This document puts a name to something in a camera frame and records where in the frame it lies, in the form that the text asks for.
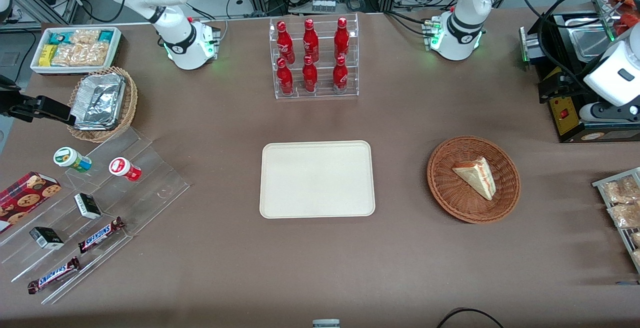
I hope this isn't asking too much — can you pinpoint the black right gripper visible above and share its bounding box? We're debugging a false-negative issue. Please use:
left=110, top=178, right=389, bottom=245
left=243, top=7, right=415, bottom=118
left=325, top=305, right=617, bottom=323
left=0, top=75, right=71, bottom=122

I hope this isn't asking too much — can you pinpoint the triangle sandwich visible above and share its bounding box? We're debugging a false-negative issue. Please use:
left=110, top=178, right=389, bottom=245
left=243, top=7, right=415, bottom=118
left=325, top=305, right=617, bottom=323
left=452, top=157, right=497, bottom=201

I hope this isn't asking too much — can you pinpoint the aluminium foil tray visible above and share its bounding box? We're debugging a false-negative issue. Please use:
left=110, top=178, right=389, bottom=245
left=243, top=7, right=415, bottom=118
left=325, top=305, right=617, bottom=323
left=69, top=73, right=126, bottom=131

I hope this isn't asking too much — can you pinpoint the light wicker basket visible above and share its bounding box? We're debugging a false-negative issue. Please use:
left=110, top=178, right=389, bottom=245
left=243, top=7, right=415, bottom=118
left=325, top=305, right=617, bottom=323
left=66, top=66, right=139, bottom=143

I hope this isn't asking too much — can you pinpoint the beige plastic tray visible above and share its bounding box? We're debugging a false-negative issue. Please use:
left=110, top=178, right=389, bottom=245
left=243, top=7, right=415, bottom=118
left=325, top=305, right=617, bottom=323
left=259, top=141, right=376, bottom=219

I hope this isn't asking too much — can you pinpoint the brown wicker basket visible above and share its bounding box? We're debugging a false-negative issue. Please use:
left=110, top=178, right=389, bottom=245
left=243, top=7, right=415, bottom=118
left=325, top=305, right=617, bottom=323
left=427, top=136, right=521, bottom=224

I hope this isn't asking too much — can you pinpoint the tray of packaged snacks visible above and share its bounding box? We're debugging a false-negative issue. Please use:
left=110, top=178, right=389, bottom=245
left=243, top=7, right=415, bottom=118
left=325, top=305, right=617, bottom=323
left=592, top=167, right=640, bottom=274

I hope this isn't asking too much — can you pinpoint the green lid yogurt cup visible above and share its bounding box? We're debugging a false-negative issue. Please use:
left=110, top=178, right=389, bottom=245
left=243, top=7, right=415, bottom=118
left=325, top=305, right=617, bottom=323
left=53, top=147, right=93, bottom=173

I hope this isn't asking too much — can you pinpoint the yellow snack packet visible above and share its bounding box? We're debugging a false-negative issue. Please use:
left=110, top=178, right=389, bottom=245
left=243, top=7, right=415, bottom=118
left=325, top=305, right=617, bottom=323
left=39, top=44, right=59, bottom=67

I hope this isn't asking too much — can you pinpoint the clear bag of crackers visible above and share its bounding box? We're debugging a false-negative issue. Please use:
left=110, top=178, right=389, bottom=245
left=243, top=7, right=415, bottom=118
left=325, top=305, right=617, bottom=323
left=52, top=29, right=110, bottom=67

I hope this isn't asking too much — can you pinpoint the white snack container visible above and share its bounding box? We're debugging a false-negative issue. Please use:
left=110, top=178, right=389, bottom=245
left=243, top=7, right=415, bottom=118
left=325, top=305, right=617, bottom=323
left=30, top=26, right=123, bottom=76

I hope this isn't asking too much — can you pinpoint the red cookie box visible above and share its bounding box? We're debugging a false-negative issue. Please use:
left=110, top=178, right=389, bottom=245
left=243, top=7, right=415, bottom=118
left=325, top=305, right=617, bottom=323
left=0, top=171, right=62, bottom=234

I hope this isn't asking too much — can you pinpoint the red lid yogurt cup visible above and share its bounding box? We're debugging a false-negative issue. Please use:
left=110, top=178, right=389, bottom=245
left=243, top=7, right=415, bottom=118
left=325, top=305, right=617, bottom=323
left=109, top=157, right=142, bottom=182

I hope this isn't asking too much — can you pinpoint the small black carton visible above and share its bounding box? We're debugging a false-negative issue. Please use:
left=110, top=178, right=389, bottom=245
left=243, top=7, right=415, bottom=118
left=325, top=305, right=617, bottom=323
left=29, top=227, right=65, bottom=250
left=74, top=193, right=103, bottom=220

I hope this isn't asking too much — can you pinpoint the clear acrylic step display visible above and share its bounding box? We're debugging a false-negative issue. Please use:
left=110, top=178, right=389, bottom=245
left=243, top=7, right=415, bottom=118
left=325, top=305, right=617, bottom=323
left=0, top=127, right=191, bottom=305

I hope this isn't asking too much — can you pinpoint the snickers bar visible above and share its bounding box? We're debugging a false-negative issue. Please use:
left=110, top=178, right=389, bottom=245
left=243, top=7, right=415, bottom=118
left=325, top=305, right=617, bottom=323
left=78, top=217, right=126, bottom=254
left=27, top=257, right=81, bottom=295

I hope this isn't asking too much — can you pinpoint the red cola bottle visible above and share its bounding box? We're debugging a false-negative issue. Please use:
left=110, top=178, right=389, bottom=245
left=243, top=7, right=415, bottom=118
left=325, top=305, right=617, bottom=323
left=302, top=55, right=319, bottom=93
left=332, top=56, right=349, bottom=94
left=302, top=18, right=320, bottom=63
left=334, top=17, right=350, bottom=59
left=276, top=21, right=296, bottom=64
left=276, top=57, right=294, bottom=95

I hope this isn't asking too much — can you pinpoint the clear acrylic bottle rack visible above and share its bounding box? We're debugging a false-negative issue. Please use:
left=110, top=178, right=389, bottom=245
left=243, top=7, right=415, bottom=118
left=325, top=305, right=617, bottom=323
left=269, top=13, right=360, bottom=100

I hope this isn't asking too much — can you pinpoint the black sealing machine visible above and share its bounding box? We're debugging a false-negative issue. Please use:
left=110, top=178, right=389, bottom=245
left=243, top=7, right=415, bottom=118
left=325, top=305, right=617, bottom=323
left=519, top=11, right=640, bottom=143

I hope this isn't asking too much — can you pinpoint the clear bag of pastry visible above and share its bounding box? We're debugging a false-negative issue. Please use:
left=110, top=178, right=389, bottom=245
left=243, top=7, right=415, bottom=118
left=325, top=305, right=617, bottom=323
left=601, top=175, right=640, bottom=204
left=607, top=202, right=640, bottom=229

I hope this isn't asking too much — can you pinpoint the black cable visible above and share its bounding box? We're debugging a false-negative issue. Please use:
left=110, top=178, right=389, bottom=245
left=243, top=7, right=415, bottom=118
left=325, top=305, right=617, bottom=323
left=436, top=308, right=506, bottom=328

